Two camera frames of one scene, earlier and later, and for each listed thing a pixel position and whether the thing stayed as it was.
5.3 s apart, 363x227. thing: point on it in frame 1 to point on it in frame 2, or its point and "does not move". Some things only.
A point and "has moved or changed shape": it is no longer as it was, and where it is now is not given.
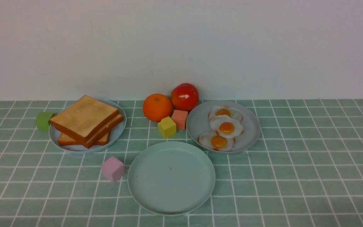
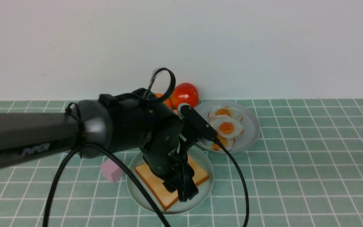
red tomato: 184,97 does not move
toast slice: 87,116 has moved or changed shape
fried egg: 216,111 does not move
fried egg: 226,127 does not move
